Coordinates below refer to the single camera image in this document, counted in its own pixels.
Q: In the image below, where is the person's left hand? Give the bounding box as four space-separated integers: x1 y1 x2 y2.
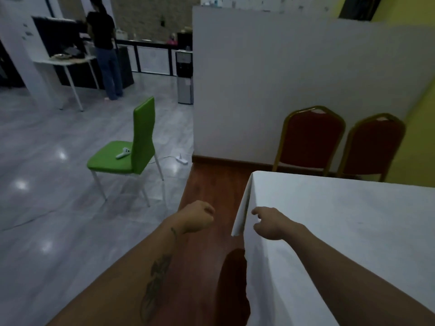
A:
176 201 216 234

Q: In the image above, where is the black counter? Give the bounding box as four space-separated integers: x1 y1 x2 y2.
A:
54 39 177 89

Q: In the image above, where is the person's left forearm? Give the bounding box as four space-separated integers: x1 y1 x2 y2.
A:
46 215 186 326

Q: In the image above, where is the white tablecloth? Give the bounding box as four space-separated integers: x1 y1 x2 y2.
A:
231 171 435 326

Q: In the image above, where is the person's right hand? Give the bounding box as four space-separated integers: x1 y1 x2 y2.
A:
251 206 300 241

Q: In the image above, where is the white partition panel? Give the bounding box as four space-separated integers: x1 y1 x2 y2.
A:
192 5 435 172

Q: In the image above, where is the white table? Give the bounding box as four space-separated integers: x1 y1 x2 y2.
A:
32 55 100 112

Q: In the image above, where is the red banquet chair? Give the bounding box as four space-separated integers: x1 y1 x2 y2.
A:
336 113 406 182
272 106 346 177

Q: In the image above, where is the person's right forearm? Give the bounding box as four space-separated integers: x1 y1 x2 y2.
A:
284 223 435 326

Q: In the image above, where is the green chair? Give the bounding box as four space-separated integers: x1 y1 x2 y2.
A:
87 96 166 207

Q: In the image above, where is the black monitor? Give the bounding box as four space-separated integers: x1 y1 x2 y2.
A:
32 16 86 59

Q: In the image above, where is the silver water dispenser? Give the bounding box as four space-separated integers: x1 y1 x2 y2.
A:
175 50 193 105

